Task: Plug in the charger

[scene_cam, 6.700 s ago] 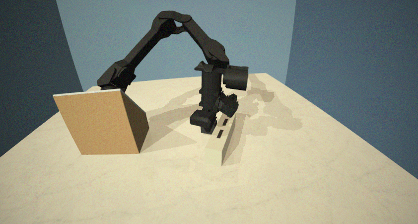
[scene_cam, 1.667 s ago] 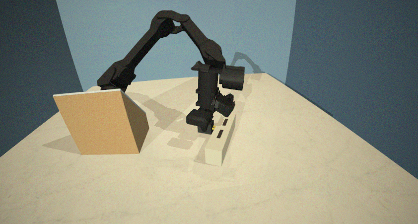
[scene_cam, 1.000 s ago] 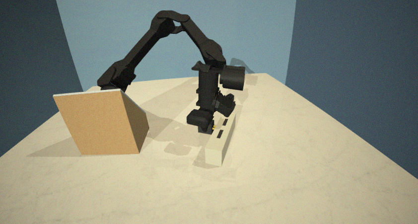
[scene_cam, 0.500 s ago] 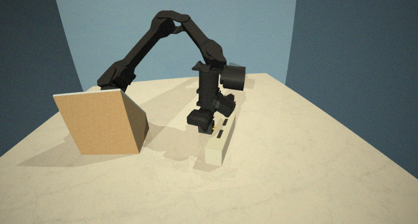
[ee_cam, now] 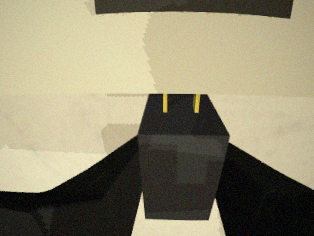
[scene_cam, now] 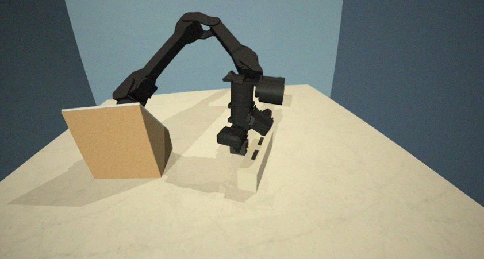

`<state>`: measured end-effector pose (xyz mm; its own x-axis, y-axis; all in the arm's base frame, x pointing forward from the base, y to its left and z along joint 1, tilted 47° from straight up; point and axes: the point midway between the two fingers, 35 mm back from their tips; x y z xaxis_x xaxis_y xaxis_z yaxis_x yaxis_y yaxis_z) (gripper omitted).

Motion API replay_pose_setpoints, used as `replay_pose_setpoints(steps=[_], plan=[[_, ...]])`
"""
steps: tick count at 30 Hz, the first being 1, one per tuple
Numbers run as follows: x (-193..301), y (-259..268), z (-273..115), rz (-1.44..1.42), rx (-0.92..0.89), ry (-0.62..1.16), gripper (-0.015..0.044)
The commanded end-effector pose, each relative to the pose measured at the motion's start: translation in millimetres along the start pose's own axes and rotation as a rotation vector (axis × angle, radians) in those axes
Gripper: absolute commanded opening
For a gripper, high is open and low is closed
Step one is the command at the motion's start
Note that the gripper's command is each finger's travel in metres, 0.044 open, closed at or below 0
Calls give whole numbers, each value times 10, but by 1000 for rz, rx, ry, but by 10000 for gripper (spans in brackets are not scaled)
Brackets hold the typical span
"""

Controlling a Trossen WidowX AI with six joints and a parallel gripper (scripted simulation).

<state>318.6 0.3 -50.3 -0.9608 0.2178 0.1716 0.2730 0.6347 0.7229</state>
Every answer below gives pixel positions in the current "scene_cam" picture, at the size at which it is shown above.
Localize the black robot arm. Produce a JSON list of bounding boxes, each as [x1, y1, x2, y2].
[[112, 12, 285, 136]]

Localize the black two-prong plug charger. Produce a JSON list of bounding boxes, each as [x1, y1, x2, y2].
[[229, 139, 250, 156]]

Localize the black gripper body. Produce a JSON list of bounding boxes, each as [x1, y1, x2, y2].
[[217, 100, 255, 148]]

